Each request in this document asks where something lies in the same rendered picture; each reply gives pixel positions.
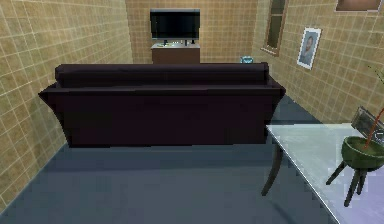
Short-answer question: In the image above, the pale framed wall window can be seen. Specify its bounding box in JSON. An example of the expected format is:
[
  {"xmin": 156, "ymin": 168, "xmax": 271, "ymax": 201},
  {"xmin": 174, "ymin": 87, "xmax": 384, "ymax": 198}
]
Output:
[{"xmin": 334, "ymin": 0, "xmax": 384, "ymax": 13}]

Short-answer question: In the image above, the green bowl house plant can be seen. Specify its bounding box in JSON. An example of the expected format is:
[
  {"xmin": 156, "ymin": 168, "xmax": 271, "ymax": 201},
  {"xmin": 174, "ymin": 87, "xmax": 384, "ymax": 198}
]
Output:
[{"xmin": 325, "ymin": 65, "xmax": 384, "ymax": 208}]

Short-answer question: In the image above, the brown television cabinet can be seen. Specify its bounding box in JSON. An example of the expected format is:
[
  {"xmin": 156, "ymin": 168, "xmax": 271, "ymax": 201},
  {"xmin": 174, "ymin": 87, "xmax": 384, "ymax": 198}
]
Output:
[{"xmin": 150, "ymin": 39, "xmax": 202, "ymax": 65}]

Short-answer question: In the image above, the dark purple sofa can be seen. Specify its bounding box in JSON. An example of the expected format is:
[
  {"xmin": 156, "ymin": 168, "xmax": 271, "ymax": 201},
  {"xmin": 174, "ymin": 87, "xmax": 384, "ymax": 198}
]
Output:
[{"xmin": 37, "ymin": 62, "xmax": 287, "ymax": 149}]

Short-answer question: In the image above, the framed portrait picture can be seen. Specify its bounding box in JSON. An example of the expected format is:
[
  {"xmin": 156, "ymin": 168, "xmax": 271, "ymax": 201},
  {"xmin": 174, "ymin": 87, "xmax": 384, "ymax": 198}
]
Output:
[{"xmin": 296, "ymin": 27, "xmax": 323, "ymax": 71}]

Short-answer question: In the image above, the grey framed photo stand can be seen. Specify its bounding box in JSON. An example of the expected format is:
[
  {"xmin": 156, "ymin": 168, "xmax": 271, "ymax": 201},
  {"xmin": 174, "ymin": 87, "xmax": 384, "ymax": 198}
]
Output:
[{"xmin": 350, "ymin": 105, "xmax": 384, "ymax": 145}]

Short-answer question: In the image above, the glass top table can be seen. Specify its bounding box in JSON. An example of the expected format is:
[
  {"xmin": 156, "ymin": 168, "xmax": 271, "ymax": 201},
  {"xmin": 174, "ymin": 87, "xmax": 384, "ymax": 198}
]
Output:
[{"xmin": 260, "ymin": 122, "xmax": 384, "ymax": 224}]

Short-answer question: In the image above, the tall wooden framed window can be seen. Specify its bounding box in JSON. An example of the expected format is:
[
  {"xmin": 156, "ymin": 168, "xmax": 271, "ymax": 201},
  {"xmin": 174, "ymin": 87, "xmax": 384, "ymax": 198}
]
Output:
[{"xmin": 260, "ymin": 0, "xmax": 290, "ymax": 57}]

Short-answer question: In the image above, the black television set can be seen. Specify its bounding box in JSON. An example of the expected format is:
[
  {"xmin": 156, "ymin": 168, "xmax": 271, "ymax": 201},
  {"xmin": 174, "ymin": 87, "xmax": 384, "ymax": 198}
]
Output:
[{"xmin": 149, "ymin": 8, "xmax": 201, "ymax": 45}]

